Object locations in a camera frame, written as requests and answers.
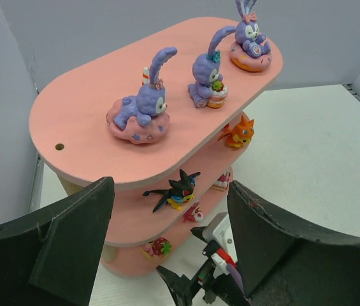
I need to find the strawberry cake slice toy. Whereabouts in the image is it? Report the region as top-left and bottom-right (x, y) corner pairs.
(211, 170), (231, 191)

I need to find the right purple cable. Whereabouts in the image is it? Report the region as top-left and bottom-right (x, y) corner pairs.
(226, 263), (252, 306)

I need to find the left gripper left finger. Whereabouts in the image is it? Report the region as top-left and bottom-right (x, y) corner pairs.
(0, 177), (115, 305)

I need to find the purple bunny toy on donut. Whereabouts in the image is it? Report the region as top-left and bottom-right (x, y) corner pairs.
(230, 0), (272, 73)

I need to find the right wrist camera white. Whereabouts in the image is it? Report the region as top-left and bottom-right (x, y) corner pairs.
(207, 212), (238, 275)

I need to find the black winged toy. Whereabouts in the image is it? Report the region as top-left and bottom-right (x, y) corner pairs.
(142, 169), (201, 213)

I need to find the orange bunny toy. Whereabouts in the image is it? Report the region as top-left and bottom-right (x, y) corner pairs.
(217, 115), (254, 148)

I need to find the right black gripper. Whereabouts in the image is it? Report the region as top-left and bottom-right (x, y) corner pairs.
(156, 225), (250, 306)

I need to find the small purple bunny with cake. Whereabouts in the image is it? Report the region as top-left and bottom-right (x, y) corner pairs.
(188, 25), (236, 109)

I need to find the pink bear with strawberry hat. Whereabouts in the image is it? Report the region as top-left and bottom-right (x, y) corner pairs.
(183, 201), (204, 223)

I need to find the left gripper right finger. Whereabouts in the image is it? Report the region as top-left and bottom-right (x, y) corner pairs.
(227, 181), (360, 306)

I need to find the pink three-tier wooden shelf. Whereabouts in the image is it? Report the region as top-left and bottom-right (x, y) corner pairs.
(29, 17), (283, 276)

